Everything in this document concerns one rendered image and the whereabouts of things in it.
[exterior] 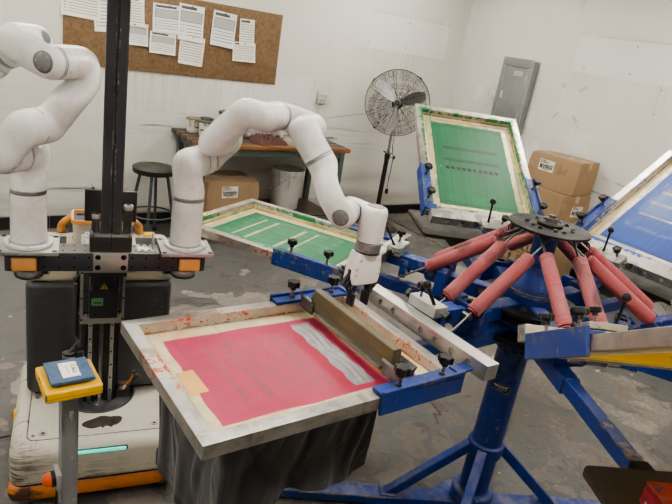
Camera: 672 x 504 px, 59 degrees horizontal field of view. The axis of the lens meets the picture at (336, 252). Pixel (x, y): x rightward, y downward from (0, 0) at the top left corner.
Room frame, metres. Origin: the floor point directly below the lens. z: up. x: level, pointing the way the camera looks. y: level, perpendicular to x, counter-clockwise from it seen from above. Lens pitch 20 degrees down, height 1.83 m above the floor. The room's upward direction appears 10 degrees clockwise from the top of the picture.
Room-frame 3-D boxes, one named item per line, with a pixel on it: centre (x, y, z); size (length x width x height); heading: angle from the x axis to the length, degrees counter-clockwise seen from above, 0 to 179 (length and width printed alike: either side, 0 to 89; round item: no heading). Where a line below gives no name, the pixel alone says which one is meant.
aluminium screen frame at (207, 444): (1.50, 0.07, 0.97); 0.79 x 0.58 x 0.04; 128
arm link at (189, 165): (1.77, 0.47, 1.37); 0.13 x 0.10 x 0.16; 166
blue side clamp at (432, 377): (1.42, -0.29, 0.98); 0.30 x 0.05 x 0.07; 128
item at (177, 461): (1.32, 0.30, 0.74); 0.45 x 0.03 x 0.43; 38
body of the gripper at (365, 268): (1.62, -0.09, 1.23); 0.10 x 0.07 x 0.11; 128
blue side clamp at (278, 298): (1.86, 0.06, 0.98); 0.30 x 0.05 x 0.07; 128
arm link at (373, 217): (1.64, -0.05, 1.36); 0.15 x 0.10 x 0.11; 77
